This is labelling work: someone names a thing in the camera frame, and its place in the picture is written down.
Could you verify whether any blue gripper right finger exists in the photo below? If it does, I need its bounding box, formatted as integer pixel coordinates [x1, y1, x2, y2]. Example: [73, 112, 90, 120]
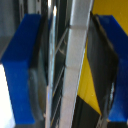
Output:
[87, 12, 128, 124]

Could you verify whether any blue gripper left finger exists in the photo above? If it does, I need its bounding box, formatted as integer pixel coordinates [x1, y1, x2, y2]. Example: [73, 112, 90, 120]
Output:
[0, 13, 52, 126]

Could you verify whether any black wire dish rack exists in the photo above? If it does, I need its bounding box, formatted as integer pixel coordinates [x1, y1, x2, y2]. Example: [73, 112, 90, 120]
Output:
[13, 0, 111, 128]

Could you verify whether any yellow bowl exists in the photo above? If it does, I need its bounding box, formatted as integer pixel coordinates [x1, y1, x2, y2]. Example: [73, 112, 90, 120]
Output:
[77, 0, 128, 116]

